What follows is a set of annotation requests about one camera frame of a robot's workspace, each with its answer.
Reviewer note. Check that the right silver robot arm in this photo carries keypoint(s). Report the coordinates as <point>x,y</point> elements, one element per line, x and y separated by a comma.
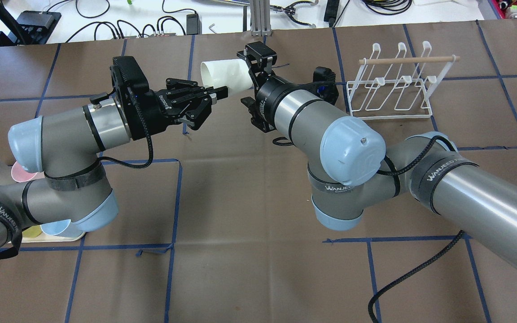
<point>350,167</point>

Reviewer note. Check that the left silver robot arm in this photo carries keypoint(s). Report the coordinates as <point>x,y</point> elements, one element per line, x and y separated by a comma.
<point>69,149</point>

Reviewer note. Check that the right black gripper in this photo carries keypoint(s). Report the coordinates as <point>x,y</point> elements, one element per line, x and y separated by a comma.
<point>265,101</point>

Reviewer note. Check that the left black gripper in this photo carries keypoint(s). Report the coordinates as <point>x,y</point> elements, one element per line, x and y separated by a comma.
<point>154,106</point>

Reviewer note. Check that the yellow ikea cup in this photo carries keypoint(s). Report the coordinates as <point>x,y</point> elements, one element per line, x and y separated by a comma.
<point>32,232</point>

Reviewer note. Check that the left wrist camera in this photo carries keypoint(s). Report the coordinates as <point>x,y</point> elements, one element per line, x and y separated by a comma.
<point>128,78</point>

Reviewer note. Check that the white ikea cup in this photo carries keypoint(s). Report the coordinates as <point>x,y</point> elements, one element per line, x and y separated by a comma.
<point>233,73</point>

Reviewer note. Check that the cream cup tray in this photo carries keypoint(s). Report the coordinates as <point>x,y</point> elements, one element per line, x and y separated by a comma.
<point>43,238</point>

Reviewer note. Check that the pink ikea cup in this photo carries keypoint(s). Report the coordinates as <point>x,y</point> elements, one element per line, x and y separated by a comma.
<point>20,175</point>

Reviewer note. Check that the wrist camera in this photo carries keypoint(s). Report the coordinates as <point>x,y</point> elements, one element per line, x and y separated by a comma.
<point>128,78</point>
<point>327,89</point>

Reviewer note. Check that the black power adapter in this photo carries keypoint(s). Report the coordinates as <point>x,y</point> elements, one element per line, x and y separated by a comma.
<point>193,24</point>

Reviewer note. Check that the aluminium frame post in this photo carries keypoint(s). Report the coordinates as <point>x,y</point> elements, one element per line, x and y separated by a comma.
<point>260,18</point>

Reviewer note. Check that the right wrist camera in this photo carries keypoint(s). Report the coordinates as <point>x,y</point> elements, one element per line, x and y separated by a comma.
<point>327,89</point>

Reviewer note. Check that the white wire cup rack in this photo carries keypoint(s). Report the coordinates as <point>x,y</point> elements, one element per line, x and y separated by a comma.
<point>398,87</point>

